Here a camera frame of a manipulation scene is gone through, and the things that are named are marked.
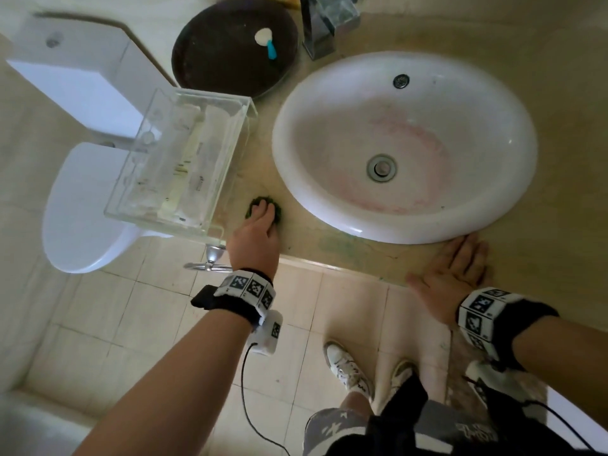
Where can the person's right hand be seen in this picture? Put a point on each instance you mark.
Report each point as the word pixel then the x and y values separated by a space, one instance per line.
pixel 451 284

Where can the person's left hand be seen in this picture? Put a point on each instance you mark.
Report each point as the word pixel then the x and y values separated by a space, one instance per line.
pixel 254 246

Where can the green scouring pad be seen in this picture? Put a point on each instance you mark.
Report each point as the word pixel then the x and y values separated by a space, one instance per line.
pixel 278 206

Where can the clear acrylic tray box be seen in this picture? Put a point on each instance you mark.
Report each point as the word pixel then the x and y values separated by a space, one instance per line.
pixel 180 161

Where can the person's right forearm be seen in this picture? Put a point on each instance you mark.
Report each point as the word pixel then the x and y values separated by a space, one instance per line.
pixel 565 365

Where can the person's left forearm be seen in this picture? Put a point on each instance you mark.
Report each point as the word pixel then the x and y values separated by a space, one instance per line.
pixel 171 389

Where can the white round sink basin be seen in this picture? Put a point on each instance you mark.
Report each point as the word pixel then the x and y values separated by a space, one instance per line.
pixel 323 118

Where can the person's left leg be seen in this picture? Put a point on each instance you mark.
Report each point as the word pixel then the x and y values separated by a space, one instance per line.
pixel 356 403

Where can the black left wristband with markers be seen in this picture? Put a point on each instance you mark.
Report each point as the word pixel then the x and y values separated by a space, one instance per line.
pixel 233 299

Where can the black wristband with markers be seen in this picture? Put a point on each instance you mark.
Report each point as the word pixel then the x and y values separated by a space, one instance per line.
pixel 233 299
pixel 513 322

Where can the black right wristband with markers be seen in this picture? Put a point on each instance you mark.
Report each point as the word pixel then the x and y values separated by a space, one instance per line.
pixel 513 322

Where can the white right sneaker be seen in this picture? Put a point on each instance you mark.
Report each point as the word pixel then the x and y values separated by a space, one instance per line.
pixel 399 375

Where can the white sneaker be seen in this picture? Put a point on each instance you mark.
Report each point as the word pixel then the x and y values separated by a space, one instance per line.
pixel 399 375
pixel 344 365

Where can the white left sneaker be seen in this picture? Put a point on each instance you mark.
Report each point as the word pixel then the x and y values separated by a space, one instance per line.
pixel 344 365

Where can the black hanging garment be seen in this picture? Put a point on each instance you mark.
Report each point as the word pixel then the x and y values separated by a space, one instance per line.
pixel 404 422

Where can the white toilet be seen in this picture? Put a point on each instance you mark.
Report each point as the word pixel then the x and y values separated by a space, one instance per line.
pixel 81 223

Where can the dark round tray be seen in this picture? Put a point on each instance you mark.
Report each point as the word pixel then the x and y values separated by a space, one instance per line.
pixel 218 56

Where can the small teal item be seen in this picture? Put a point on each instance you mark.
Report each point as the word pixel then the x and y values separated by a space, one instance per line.
pixel 272 51

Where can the small white soap piece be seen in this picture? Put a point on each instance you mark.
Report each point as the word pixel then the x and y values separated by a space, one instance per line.
pixel 262 36

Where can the chrome faucet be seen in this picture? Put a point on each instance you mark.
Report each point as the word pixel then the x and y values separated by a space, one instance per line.
pixel 328 23

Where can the white bathtub rim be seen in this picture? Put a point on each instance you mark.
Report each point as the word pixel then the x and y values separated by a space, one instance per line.
pixel 33 427

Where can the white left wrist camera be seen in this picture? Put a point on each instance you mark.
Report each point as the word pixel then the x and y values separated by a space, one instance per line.
pixel 266 334

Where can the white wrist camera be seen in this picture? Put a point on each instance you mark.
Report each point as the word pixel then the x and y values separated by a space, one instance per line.
pixel 266 334
pixel 494 379

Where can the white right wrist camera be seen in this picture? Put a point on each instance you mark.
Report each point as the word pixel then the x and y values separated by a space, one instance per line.
pixel 494 379

